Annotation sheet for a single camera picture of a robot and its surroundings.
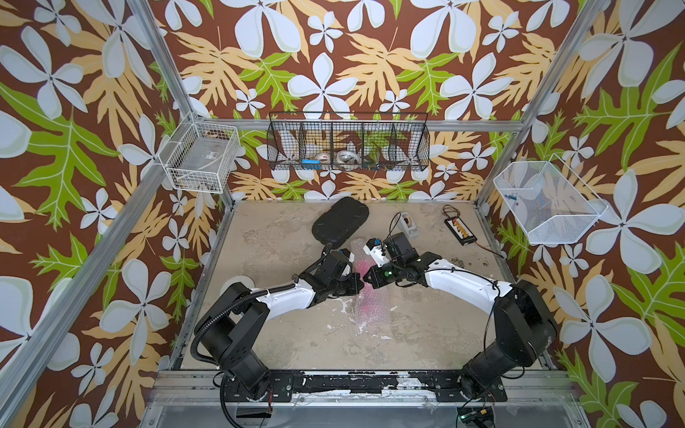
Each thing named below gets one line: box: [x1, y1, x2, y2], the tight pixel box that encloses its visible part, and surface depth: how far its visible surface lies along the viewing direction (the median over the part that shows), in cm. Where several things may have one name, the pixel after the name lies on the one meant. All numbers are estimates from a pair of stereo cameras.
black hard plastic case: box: [311, 197, 370, 249], surface depth 110 cm
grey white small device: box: [398, 212, 421, 240], surface depth 110 cm
